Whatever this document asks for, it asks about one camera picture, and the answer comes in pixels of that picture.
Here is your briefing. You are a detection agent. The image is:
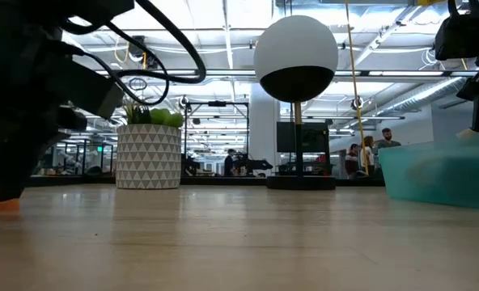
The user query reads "yellow hanging cable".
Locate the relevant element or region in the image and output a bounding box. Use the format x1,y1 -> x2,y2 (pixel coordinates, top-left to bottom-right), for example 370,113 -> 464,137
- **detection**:
343,0 -> 371,177

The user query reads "black gantry frame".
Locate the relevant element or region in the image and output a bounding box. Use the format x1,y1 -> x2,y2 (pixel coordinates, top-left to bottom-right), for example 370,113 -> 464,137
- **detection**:
182,99 -> 251,175

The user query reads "hanging cable reel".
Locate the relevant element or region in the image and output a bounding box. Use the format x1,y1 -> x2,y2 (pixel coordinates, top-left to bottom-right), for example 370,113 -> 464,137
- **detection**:
128,35 -> 159,70

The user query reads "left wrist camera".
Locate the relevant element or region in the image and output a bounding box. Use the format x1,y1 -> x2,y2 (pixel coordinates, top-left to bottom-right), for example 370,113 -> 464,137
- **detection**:
63,69 -> 126,121

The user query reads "potted succulent patterned pot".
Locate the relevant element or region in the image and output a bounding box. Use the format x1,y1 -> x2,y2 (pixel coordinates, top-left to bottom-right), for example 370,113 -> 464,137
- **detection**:
116,100 -> 185,190

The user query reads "white globe table lamp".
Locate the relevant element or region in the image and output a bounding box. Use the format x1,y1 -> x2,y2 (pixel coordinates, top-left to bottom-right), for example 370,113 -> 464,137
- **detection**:
253,15 -> 340,191

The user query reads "background workstation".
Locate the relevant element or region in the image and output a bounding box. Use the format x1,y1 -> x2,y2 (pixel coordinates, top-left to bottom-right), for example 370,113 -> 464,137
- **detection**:
40,137 -> 115,175

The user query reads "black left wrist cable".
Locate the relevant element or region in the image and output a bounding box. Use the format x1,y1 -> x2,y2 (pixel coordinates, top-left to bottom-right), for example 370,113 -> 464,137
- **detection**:
59,0 -> 207,107

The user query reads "teal plastic bin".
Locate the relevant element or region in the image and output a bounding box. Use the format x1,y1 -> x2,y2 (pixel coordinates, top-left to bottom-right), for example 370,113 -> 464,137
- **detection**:
378,133 -> 479,212

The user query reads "person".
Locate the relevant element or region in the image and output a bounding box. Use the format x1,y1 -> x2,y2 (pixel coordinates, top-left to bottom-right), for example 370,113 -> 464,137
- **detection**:
223,148 -> 236,177
376,128 -> 402,150
360,135 -> 377,175
344,143 -> 362,177

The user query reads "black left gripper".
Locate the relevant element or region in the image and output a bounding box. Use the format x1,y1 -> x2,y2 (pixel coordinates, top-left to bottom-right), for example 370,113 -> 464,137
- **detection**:
0,64 -> 89,202

